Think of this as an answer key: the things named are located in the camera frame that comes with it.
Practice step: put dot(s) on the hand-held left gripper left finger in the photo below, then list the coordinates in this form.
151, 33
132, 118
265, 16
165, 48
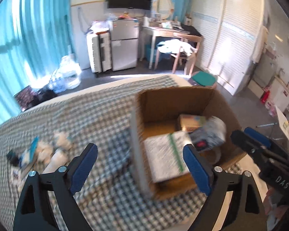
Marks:
84, 168

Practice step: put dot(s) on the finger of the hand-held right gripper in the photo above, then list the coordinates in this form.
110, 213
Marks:
257, 134
240, 139

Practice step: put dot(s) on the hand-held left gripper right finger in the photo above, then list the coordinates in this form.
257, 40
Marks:
197, 170

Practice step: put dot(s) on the white plastic bottle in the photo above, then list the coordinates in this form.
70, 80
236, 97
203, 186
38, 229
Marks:
55, 160

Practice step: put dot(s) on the dark blue and white packet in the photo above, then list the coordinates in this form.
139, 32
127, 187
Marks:
207, 134

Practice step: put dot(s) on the green and white medicine box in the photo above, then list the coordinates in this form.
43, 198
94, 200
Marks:
163, 158

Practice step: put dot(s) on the tan paper box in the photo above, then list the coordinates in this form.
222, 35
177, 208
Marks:
190, 122

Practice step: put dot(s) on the blue tissue packet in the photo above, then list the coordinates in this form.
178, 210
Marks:
33, 145

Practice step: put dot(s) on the brown cardboard box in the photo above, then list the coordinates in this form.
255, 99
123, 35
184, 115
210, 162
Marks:
173, 105

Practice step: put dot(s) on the white side table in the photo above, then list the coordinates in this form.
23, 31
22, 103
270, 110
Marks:
283, 120

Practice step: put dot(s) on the checked bed blanket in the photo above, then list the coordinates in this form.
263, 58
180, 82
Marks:
98, 115

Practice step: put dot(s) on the green cushioned stool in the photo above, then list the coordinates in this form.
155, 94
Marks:
203, 78

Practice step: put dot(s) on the dark patterned bag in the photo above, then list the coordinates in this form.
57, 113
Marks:
29, 96

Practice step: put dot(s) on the large clear water bottle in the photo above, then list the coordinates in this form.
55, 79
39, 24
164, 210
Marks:
71, 73

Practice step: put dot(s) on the white slatted wardrobe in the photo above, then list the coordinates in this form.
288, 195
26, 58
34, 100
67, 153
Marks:
231, 41

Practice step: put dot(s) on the wooden chair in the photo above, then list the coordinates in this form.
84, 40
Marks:
195, 41

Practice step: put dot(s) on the white and blue clothes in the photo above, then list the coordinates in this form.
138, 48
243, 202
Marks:
175, 45

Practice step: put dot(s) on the white suitcase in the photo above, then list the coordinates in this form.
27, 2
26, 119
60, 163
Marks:
96, 53

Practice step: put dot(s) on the black clothing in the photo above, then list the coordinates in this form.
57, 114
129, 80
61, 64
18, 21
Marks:
190, 30

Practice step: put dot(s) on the blue storage bin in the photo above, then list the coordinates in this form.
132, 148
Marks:
149, 53

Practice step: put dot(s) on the silver fridge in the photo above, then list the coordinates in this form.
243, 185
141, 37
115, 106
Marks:
124, 45

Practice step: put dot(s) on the wooden dressing desk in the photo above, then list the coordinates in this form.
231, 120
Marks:
159, 31

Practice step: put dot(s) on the pile of plastic bags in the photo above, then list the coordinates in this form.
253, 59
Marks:
100, 26

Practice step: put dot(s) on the blue curtain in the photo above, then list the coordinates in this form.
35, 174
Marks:
38, 28

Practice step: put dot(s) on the oval white mirror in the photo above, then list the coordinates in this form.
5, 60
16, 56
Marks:
162, 6

